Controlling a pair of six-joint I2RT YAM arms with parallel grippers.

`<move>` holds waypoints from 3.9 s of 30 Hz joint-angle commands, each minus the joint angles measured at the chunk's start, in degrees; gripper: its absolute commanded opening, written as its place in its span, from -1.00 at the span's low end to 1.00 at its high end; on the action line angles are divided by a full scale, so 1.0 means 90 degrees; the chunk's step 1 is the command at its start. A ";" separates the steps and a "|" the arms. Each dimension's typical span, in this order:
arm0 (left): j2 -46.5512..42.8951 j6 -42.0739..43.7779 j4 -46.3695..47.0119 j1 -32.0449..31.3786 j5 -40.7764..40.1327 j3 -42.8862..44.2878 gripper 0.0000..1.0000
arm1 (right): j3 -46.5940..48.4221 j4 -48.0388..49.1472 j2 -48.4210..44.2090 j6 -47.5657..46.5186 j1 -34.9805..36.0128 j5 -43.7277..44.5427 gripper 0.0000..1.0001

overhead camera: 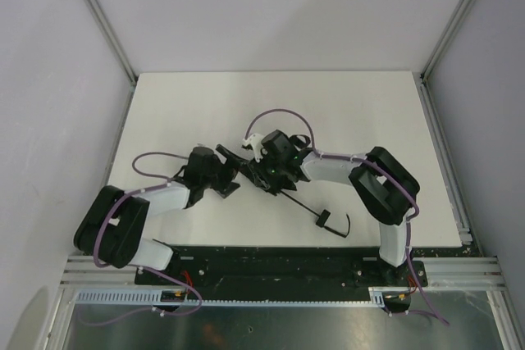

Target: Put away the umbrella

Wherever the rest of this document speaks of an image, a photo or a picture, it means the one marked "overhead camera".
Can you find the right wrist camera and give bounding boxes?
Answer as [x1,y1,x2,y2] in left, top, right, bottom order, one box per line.
[241,133,267,163]

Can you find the left aluminium frame post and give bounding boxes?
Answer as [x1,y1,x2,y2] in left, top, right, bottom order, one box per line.
[60,0,138,83]

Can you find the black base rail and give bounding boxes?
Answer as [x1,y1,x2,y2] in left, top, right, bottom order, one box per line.
[85,243,427,301]

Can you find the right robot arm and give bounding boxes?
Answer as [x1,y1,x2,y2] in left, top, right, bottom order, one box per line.
[242,130,420,278]

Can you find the purple cable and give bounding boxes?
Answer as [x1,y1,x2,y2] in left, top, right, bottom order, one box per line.
[244,107,451,326]
[92,151,206,310]

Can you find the black folding umbrella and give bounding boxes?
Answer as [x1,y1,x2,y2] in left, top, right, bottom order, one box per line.
[237,132,352,240]

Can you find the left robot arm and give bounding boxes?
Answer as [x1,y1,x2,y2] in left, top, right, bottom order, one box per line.
[73,145,243,270]

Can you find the right aluminium frame post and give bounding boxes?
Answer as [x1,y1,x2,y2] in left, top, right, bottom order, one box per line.
[422,0,501,80]

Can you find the aluminium frame post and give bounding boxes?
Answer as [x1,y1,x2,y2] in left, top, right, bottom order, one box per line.
[60,0,138,83]
[422,0,501,80]

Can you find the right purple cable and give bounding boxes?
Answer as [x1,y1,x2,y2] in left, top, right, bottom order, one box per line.
[244,107,451,326]

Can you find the grey cable duct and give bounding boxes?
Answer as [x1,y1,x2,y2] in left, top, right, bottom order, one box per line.
[75,289,393,307]

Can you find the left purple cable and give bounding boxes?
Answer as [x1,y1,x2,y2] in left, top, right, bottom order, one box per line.
[92,151,206,310]

